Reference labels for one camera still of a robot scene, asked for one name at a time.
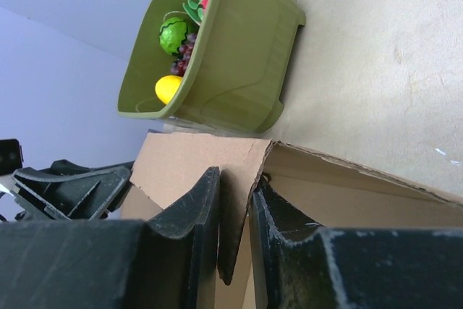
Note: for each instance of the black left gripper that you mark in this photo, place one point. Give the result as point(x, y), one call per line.
point(64, 191)

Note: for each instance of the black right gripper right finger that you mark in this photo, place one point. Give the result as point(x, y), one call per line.
point(299, 263)

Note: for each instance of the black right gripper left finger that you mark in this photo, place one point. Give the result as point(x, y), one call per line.
point(168, 261)

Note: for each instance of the cardboard box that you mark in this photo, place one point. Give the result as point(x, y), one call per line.
point(334, 192)

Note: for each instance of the dark purple toy grapes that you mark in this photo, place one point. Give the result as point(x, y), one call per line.
point(180, 64)

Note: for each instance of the olive green plastic bin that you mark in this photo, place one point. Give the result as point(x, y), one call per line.
point(236, 72)

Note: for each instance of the green toy melon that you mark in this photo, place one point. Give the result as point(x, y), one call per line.
point(172, 33)

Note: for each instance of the pink toy dragon fruit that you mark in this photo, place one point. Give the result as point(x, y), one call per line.
point(195, 9)

